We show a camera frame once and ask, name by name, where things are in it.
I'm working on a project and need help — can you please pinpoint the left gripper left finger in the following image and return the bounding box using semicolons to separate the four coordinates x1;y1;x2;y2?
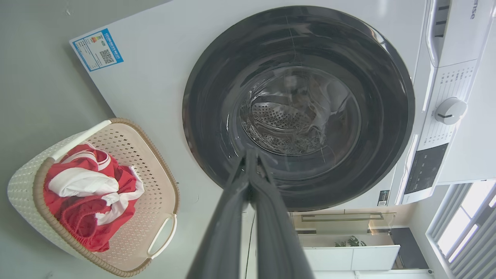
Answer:
186;149;252;279

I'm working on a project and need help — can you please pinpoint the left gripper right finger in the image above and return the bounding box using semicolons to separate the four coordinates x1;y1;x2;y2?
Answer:
246;149;315;279

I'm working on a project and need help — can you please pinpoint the beige perforated laundry basket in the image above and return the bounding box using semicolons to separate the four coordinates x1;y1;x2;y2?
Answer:
7;118;180;277

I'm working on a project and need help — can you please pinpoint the green potted plant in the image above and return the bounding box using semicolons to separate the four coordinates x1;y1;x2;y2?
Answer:
335;236;367;247

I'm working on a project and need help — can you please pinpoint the white low cabinet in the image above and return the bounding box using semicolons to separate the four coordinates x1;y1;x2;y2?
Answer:
302;244;400;272

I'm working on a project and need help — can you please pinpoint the dark tall cabinet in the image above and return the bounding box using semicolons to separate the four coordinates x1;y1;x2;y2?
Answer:
389;227;429;270

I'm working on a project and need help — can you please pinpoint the round dark glass washer door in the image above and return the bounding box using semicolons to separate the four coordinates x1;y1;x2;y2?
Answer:
182;5;416;212

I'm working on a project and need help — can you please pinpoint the red and white garment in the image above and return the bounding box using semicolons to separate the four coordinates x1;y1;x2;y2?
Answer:
43;141;145;253

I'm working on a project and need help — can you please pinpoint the black washer display panel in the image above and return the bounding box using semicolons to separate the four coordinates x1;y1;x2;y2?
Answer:
404;143;449;195

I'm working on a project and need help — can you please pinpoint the white front-load washing machine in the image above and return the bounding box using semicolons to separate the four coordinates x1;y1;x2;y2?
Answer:
70;0;496;212

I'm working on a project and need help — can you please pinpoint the white washer control knob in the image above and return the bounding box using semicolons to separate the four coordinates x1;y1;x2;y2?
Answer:
434;97;468;125

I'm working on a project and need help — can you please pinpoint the blue energy label sticker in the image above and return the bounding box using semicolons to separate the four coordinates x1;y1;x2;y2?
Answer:
70;28;124;72

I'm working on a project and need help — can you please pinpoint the white detergent drawer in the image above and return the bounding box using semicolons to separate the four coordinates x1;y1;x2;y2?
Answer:
425;0;496;68

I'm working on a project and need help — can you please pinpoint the window with white frame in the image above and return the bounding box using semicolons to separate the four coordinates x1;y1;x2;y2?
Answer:
425;181;496;279

